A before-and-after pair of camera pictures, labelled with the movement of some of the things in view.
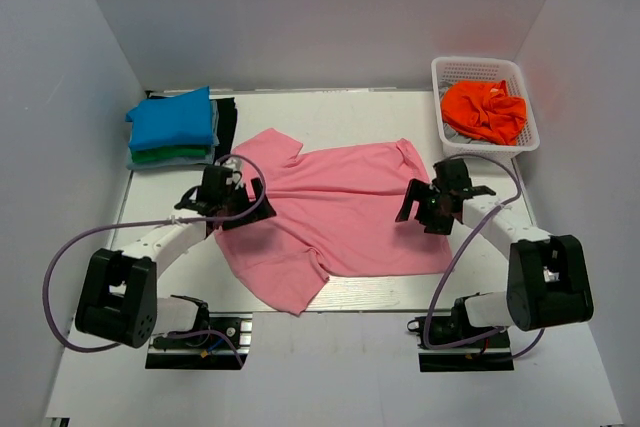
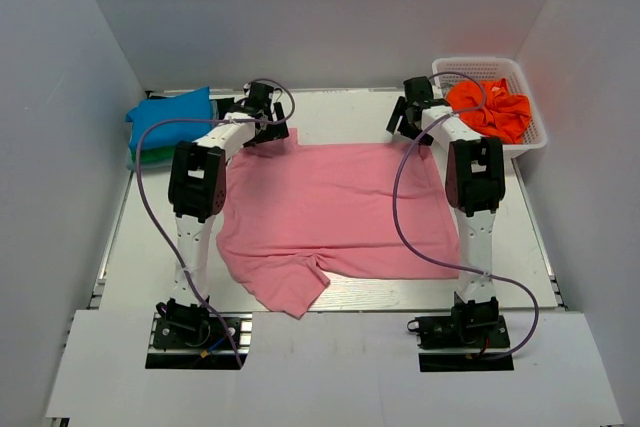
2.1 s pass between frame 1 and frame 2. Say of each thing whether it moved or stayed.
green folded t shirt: stayed
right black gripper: moved
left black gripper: moved
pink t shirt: stayed
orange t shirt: stayed
